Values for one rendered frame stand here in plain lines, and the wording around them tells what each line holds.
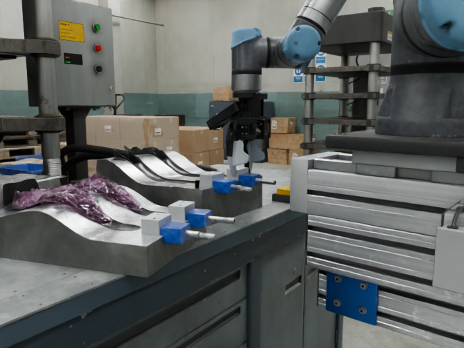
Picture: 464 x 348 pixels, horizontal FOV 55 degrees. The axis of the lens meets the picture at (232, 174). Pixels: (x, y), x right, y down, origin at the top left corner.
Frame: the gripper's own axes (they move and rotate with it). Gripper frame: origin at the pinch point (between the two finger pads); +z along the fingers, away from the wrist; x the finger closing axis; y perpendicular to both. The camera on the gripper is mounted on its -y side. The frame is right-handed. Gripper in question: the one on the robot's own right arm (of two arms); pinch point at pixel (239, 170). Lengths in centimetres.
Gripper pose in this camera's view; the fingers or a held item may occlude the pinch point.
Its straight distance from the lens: 115.0
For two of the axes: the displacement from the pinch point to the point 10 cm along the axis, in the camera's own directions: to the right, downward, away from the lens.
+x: 5.8, -1.3, 8.0
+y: 8.1, 0.9, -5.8
